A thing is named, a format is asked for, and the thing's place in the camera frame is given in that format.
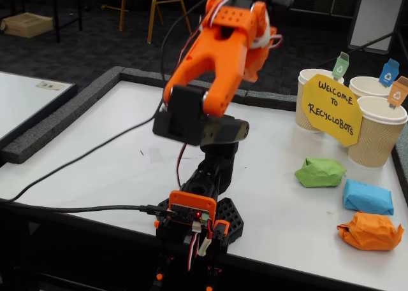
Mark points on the paper label sticker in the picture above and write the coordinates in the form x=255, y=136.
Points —
x=49, y=86

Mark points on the green paper ball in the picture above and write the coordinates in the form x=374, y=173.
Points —
x=320, y=173

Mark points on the blue recycling bin tag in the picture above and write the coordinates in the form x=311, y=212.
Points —
x=389, y=74

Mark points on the cardboard box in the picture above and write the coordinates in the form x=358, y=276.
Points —
x=28, y=25

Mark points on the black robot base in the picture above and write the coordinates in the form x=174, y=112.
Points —
x=231, y=221

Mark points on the orange paper ball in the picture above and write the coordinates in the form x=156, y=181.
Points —
x=369, y=232

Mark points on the green recycling bin tag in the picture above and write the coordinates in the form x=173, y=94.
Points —
x=340, y=66

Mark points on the orange recycling bin tag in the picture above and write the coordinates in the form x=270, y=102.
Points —
x=398, y=92

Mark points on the yellow handwritten welcome sign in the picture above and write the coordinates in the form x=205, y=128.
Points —
x=331, y=112

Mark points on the orange controller board holder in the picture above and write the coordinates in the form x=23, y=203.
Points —
x=191, y=202

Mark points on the black orange table clamp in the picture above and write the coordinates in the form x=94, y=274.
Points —
x=220, y=229

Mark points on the paper cup with blue tag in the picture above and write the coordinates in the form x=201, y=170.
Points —
x=366, y=85

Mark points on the paper cup with green tag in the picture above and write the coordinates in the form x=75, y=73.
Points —
x=301, y=112

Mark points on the paper cup with orange tag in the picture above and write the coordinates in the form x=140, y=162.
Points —
x=376, y=141

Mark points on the black framed whiteboard with label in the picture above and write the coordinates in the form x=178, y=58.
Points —
x=19, y=103

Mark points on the dark grey foam strip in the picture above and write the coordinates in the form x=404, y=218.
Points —
x=271, y=100
x=143, y=76
x=402, y=163
x=63, y=113

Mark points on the orange and black robot arm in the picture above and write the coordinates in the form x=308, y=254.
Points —
x=223, y=49

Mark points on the blue paper wad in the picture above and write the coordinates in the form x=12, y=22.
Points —
x=366, y=197

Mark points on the black metal table frame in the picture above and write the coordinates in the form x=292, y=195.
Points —
x=57, y=23

